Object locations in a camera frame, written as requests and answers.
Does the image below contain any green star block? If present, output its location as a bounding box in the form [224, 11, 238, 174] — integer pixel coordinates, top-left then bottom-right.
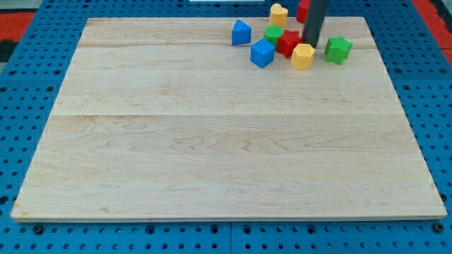
[324, 36, 353, 65]

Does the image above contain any red star block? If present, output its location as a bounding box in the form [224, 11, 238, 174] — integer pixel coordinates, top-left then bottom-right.
[276, 30, 303, 58]

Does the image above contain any yellow hexagon block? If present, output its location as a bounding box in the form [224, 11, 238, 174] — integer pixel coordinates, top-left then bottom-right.
[291, 44, 315, 70]

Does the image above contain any light wooden board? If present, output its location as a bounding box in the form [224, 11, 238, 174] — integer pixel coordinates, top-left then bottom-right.
[11, 17, 447, 222]

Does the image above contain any blue cube block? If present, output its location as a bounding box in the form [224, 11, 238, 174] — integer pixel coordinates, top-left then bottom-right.
[250, 39, 275, 68]

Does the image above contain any blue triangle block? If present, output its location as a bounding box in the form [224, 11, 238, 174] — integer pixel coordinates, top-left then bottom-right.
[231, 20, 252, 46]

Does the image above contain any green cylinder block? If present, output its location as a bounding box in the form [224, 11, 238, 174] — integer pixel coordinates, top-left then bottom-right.
[264, 25, 284, 46]

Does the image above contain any yellow heart block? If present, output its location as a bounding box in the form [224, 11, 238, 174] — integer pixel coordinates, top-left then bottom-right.
[269, 4, 288, 28]

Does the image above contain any red block at edge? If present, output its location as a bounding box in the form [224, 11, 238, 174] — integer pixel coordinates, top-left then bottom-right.
[296, 0, 310, 23]

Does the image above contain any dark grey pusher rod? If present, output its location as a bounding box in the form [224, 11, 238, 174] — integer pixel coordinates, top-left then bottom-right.
[302, 0, 330, 48]

